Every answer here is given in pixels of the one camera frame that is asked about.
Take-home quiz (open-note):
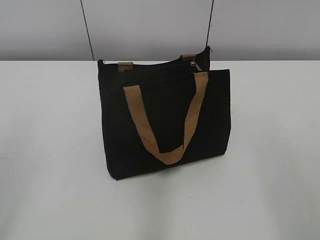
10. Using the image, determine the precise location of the black canvas tote bag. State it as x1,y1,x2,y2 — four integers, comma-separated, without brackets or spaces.
97,46,231,180

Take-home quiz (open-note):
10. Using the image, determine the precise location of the silver zipper pull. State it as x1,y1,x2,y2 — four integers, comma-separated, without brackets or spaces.
190,61,202,72

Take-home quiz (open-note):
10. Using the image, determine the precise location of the tan front bag handle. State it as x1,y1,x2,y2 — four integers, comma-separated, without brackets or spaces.
123,72,209,165

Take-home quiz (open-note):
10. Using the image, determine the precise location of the tan bag handle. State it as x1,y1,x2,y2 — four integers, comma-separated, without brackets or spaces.
123,72,209,165
117,54,196,72

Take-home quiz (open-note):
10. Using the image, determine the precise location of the tan rear bag handle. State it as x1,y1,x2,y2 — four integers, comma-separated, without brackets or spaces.
117,54,196,72

